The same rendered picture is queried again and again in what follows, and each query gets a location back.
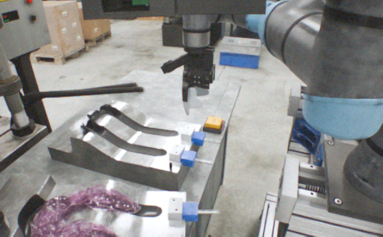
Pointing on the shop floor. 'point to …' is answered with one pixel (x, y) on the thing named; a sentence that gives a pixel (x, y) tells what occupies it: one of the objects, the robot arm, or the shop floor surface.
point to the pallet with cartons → (94, 29)
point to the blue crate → (239, 60)
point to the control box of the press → (25, 38)
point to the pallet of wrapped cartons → (61, 33)
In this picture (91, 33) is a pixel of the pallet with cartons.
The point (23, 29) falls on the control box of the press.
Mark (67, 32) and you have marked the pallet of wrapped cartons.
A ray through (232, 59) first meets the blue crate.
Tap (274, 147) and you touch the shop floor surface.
